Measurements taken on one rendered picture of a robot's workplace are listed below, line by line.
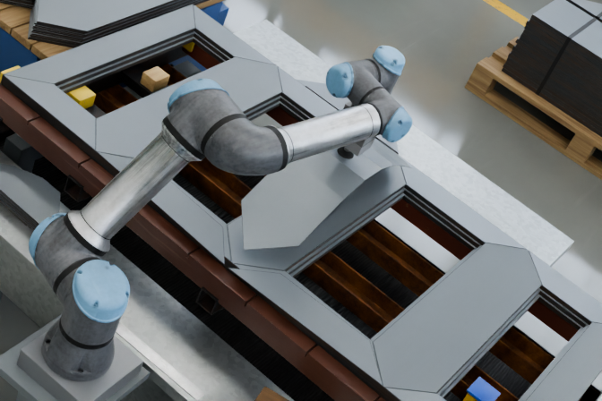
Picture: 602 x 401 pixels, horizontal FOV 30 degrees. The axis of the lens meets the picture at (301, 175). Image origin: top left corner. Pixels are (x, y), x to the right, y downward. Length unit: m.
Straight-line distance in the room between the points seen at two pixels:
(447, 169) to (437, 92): 1.85
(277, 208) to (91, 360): 0.58
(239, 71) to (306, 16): 2.15
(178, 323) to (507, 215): 1.11
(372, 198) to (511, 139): 2.26
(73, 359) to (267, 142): 0.60
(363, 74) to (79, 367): 0.88
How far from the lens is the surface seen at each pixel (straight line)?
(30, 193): 2.79
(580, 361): 2.83
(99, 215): 2.33
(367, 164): 2.74
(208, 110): 2.25
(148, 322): 2.62
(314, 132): 2.31
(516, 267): 2.97
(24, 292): 3.04
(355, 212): 2.86
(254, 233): 2.60
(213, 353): 2.61
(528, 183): 4.91
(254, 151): 2.21
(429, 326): 2.67
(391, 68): 2.56
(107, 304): 2.27
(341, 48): 5.18
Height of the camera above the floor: 2.58
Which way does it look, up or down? 37 degrees down
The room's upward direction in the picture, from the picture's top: 24 degrees clockwise
